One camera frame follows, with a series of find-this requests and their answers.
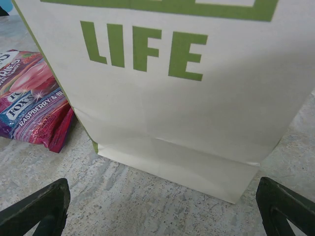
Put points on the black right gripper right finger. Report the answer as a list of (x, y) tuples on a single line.
[(290, 209)]

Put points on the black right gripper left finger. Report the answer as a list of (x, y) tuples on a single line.
[(46, 201)]

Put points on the purple Fox's berries candy bag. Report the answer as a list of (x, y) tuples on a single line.
[(29, 98)]

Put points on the white paper bag green print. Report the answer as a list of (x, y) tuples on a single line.
[(172, 110)]

